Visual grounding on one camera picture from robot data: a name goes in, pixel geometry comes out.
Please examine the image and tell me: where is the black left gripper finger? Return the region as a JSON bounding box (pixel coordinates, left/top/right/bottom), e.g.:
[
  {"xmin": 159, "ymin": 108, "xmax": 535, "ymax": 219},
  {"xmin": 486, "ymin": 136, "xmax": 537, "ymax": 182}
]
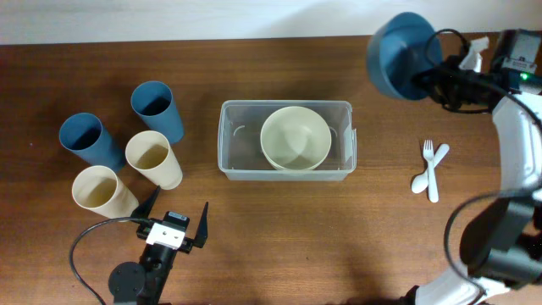
[
  {"xmin": 193, "ymin": 202, "xmax": 208, "ymax": 248},
  {"xmin": 130, "ymin": 186, "xmax": 161, "ymax": 223}
]

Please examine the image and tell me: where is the white plastic fork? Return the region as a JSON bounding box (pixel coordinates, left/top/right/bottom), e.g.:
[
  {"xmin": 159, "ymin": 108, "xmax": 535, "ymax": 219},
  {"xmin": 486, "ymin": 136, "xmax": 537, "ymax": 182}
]
[{"xmin": 423, "ymin": 140, "xmax": 440, "ymax": 202}]

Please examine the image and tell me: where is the blue bowl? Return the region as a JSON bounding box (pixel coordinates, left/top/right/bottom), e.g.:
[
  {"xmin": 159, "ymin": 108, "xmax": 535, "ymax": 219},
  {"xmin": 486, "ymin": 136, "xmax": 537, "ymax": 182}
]
[{"xmin": 366, "ymin": 12, "xmax": 443, "ymax": 100}]

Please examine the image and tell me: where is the white plastic spoon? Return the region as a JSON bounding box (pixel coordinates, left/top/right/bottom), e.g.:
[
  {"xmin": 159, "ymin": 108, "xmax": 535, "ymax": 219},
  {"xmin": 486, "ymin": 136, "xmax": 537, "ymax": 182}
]
[{"xmin": 411, "ymin": 143, "xmax": 450, "ymax": 194}]

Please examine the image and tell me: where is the cream bowl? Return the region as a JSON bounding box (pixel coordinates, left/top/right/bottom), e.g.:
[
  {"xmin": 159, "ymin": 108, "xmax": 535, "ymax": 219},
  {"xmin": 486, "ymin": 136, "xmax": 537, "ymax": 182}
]
[
  {"xmin": 266, "ymin": 149, "xmax": 327, "ymax": 170},
  {"xmin": 260, "ymin": 106, "xmax": 332, "ymax": 167}
]

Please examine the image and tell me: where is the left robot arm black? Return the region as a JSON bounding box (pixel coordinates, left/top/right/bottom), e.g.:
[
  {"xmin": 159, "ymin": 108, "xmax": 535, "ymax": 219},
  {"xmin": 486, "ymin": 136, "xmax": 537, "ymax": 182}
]
[{"xmin": 108, "ymin": 188, "xmax": 208, "ymax": 305}]

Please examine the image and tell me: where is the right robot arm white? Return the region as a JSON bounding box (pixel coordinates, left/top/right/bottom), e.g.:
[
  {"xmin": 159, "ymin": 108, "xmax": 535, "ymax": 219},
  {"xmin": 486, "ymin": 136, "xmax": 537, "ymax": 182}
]
[{"xmin": 370, "ymin": 26, "xmax": 541, "ymax": 304}]

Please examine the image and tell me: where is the cream cup near container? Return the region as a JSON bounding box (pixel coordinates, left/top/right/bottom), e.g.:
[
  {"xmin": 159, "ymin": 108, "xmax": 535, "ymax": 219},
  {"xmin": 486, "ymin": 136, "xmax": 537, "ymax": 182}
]
[{"xmin": 125, "ymin": 130, "xmax": 183, "ymax": 190}]

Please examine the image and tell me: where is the clear plastic container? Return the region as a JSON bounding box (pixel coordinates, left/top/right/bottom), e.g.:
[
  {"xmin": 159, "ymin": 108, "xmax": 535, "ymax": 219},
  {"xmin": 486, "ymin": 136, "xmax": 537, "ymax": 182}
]
[{"xmin": 218, "ymin": 100, "xmax": 357, "ymax": 181}]

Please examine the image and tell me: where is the blue cup near container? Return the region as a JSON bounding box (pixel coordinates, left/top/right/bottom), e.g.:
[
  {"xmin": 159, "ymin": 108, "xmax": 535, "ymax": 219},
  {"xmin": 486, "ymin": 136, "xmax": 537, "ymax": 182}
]
[{"xmin": 130, "ymin": 80, "xmax": 185, "ymax": 144}]

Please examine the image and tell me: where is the cream cup front left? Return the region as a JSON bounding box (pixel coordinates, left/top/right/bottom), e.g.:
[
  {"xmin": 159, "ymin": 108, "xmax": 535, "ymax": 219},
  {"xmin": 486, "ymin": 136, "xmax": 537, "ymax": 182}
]
[{"xmin": 71, "ymin": 165, "xmax": 139, "ymax": 219}]

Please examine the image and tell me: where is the blue cup far left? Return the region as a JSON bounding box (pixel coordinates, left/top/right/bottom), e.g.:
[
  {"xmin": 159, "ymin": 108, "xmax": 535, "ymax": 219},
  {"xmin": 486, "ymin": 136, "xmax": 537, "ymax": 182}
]
[{"xmin": 58, "ymin": 113, "xmax": 126, "ymax": 172}]

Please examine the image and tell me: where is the left camera black cable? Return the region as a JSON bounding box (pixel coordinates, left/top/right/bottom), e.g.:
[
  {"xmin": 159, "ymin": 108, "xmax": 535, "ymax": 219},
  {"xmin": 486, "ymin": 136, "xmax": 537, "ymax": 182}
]
[{"xmin": 69, "ymin": 216, "xmax": 153, "ymax": 305}]

